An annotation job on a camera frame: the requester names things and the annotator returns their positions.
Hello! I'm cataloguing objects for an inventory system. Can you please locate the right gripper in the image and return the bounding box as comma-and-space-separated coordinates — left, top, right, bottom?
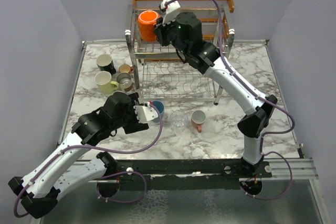
154, 13, 189, 56

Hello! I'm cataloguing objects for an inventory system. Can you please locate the orange mug black handle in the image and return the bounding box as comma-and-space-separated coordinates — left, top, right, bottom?
138, 10, 160, 42

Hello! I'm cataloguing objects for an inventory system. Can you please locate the light blue plastic cup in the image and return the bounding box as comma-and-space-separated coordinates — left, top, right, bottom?
150, 100, 165, 123

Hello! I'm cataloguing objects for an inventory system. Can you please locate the cream cup brown band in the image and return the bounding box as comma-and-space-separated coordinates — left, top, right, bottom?
116, 72, 133, 92

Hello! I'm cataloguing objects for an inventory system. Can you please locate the clear plastic tumbler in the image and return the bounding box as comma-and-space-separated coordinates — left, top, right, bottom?
169, 110, 188, 133

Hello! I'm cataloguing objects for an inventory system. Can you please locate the small copper orange cup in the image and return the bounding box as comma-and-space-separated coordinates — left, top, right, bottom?
119, 64, 133, 74

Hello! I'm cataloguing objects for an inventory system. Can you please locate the light green mug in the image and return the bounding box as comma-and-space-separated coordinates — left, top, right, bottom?
94, 71, 119, 94

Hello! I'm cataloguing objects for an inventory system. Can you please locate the black faceted mug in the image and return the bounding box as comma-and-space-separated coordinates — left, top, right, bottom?
96, 54, 117, 75

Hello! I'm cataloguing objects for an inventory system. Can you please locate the pink ceramic mug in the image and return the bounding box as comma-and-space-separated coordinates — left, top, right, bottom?
191, 110, 206, 133

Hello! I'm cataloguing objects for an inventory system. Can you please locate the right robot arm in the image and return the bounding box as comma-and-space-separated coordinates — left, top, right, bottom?
154, 12, 277, 177

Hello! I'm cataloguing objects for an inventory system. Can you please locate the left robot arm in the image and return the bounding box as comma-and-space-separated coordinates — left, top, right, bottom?
8, 92, 160, 219

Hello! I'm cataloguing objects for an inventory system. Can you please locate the steel two-tier dish rack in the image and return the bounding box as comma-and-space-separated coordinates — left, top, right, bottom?
125, 3, 234, 105

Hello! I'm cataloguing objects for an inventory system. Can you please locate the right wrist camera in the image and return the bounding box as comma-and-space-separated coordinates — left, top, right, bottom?
159, 0, 181, 26

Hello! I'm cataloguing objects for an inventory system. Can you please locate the aluminium table frame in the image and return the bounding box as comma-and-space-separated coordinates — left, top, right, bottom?
41, 46, 331, 223

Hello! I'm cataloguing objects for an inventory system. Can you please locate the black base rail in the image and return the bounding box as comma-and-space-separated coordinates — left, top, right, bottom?
97, 158, 271, 196

